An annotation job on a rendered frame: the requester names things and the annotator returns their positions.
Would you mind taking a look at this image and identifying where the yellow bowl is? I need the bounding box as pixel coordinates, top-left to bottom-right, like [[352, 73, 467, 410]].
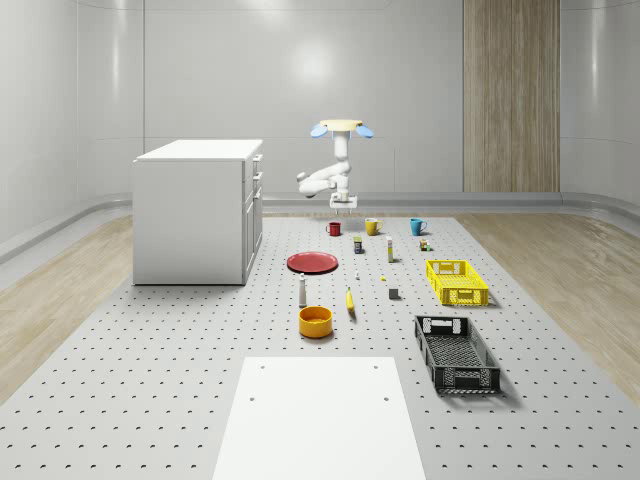
[[297, 305, 334, 340]]

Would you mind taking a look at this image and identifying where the white cabinet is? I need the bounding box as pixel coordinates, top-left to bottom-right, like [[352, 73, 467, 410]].
[[131, 138, 265, 287]]

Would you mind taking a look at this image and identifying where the white board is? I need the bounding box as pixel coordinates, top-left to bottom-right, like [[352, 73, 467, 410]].
[[211, 355, 428, 480]]

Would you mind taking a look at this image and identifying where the red plate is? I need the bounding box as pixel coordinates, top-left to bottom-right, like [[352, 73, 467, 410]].
[[285, 250, 340, 276]]

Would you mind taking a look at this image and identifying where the dark grey basket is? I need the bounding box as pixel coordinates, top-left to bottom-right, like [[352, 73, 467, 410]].
[[412, 314, 503, 398]]

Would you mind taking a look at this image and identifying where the yellow basket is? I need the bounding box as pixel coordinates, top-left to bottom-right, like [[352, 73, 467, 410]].
[[424, 258, 491, 308]]

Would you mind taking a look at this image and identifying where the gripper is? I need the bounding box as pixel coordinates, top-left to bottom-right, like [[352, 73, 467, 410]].
[[328, 193, 360, 218]]

